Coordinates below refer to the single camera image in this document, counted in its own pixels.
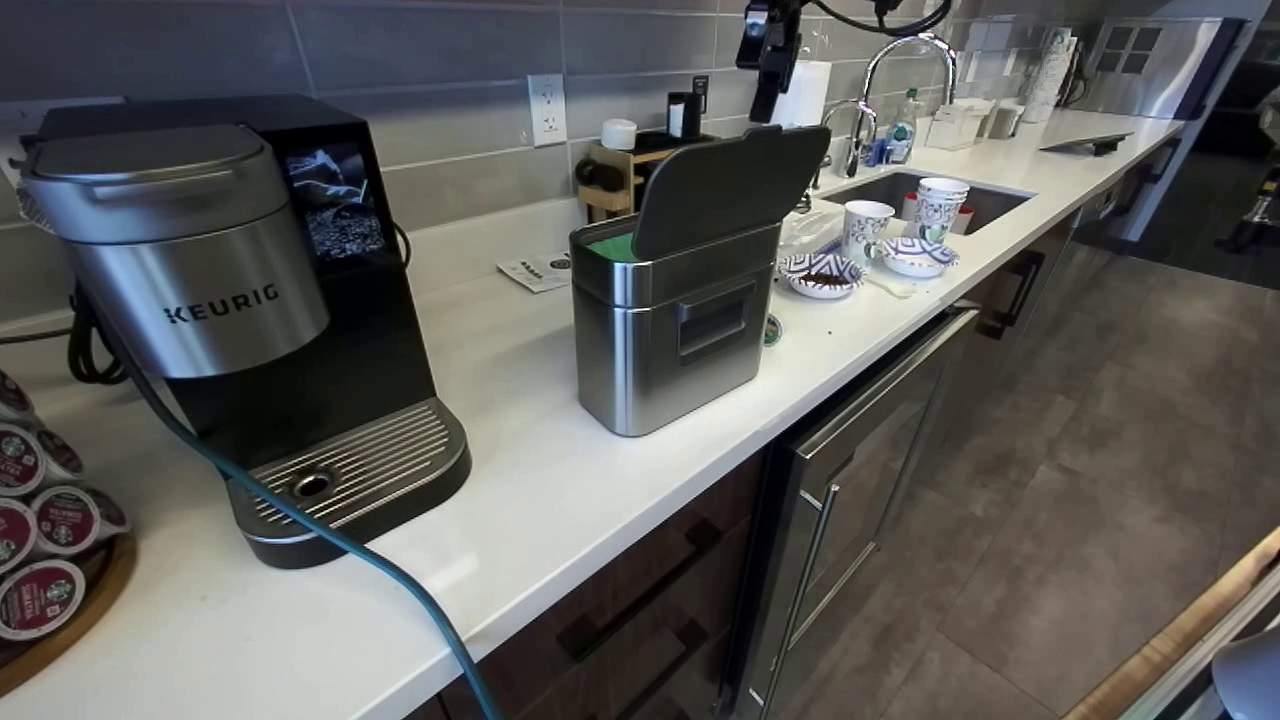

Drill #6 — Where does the patterned paper cup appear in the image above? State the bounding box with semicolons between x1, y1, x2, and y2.
844;200;895;260

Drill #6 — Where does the K-cup pod rack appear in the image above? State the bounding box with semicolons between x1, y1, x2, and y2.
0;372;135;693

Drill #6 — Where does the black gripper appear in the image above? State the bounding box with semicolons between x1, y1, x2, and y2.
735;0;805;124

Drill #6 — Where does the silver metal bin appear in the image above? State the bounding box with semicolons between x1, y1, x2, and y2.
569;130;829;435

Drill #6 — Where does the Keurig coffee machine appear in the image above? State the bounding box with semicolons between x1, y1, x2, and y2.
21;96;473;567

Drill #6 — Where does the white wall outlet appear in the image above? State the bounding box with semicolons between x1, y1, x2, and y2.
529;74;569;144

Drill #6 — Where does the blue patterned paper plate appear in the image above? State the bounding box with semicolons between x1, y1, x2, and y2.
782;253;861;299

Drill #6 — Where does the white paper towel roll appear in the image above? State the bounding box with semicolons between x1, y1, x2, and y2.
773;61;834;130

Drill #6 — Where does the teal power cable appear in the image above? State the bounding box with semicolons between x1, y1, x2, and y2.
63;286;506;720

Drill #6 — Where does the wooden condiment organizer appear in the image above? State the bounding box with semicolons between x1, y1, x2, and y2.
572;133;679;219

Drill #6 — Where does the stainless dishwasher front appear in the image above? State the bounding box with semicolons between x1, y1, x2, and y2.
730;304;977;720

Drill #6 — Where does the chrome kitchen faucet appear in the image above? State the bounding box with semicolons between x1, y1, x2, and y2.
823;37;961;176

